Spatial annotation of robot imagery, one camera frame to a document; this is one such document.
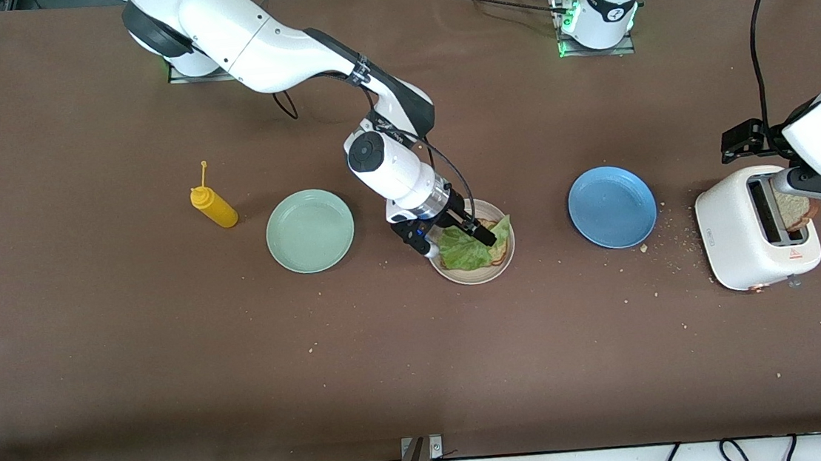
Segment yellow squeeze bottle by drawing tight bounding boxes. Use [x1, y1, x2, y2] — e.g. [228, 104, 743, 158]
[187, 158, 240, 232]

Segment brown bread slice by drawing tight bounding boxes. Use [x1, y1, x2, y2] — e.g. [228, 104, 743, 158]
[771, 184, 821, 234]
[480, 216, 511, 268]

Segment black floor cable loops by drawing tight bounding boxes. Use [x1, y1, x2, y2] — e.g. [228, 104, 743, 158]
[656, 433, 803, 461]

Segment blue plate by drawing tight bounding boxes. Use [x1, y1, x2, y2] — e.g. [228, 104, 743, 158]
[565, 162, 661, 254]

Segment white toaster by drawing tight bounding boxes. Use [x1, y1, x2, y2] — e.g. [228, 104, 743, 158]
[691, 161, 821, 297]

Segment green lettuce leaf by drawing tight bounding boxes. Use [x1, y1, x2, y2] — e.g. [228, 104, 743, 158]
[437, 215, 516, 273]

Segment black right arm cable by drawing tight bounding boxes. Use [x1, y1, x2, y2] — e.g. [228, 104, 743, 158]
[268, 48, 475, 223]

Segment mint green plate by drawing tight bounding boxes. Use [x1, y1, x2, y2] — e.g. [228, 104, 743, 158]
[262, 185, 359, 277]

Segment beige plate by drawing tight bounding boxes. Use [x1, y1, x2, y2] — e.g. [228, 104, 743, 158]
[420, 195, 519, 290]

